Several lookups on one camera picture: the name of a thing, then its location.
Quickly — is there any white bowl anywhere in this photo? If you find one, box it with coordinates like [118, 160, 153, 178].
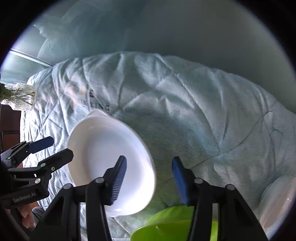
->
[258, 176, 295, 230]

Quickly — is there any person's left hand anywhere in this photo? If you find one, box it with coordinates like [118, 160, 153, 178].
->
[17, 202, 39, 228]

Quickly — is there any small white deep plate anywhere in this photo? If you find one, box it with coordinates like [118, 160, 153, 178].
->
[67, 109, 156, 217]

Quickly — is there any pink flower bouquet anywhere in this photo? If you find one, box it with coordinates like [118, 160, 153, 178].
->
[0, 83, 14, 101]

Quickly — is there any green plastic bowl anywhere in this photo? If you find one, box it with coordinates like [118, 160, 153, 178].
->
[130, 204, 219, 241]

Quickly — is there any light blue quilted tablecloth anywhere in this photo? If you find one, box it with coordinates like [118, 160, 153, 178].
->
[21, 52, 295, 240]

